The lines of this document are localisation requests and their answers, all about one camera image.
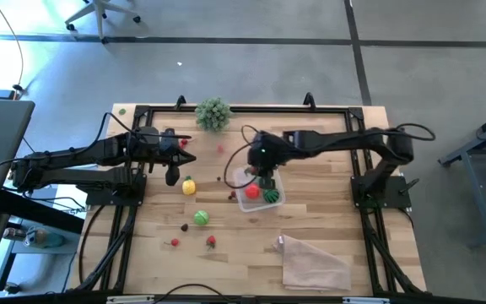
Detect beige folded towel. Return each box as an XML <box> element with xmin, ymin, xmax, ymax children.
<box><xmin>272</xmin><ymin>234</ymin><xmax>353</xmax><ymax>292</ymax></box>

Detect silver aluminium post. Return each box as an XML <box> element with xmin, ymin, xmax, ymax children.
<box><xmin>343</xmin><ymin>296</ymin><xmax>391</xmax><ymax>304</ymax></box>
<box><xmin>106</xmin><ymin>295</ymin><xmax>156</xmax><ymax>304</ymax></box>

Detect light green toy lime half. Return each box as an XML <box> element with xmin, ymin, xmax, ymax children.
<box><xmin>193</xmin><ymin>209</ymin><xmax>210</xmax><ymax>227</ymax></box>

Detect thin floor cable with plug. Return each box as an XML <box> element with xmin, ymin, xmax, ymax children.
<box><xmin>0</xmin><ymin>0</ymin><xmax>25</xmax><ymax>92</ymax></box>

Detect white office chair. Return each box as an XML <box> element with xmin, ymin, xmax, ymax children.
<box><xmin>64</xmin><ymin>0</ymin><xmax>143</xmax><ymax>46</ymax></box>

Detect clear plastic tupperware container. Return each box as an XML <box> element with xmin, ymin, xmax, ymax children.
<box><xmin>232</xmin><ymin>165</ymin><xmax>287</xmax><ymax>214</ymax></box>

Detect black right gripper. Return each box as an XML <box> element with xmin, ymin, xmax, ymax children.
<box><xmin>246</xmin><ymin>131</ymin><xmax>289</xmax><ymax>181</ymax></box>

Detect teal bottle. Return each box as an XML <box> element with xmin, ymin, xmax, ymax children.
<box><xmin>23</xmin><ymin>226</ymin><xmax>66</xmax><ymax>250</ymax></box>

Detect green succulent plant in pot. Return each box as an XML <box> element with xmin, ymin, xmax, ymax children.
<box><xmin>194</xmin><ymin>96</ymin><xmax>232</xmax><ymax>133</ymax></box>

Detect yellow toy pineapple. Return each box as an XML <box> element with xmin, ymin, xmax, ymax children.
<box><xmin>181</xmin><ymin>176</ymin><xmax>197</xmax><ymax>196</ymax></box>

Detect white printed box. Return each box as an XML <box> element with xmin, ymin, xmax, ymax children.
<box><xmin>52</xmin><ymin>185</ymin><xmax>93</xmax><ymax>220</ymax></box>

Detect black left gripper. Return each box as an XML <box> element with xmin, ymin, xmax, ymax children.
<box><xmin>140</xmin><ymin>128</ymin><xmax>197</xmax><ymax>187</ymax></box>

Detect black power cable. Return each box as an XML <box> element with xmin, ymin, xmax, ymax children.
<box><xmin>77</xmin><ymin>202</ymin><xmax>109</xmax><ymax>285</ymax></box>
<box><xmin>152</xmin><ymin>282</ymin><xmax>238</xmax><ymax>304</ymax></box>

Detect black aluminium table frame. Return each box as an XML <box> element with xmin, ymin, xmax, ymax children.
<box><xmin>67</xmin><ymin>91</ymin><xmax>429</xmax><ymax>296</ymax></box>

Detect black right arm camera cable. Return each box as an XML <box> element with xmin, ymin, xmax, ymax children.
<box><xmin>223</xmin><ymin>123</ymin><xmax>265</xmax><ymax>190</ymax></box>

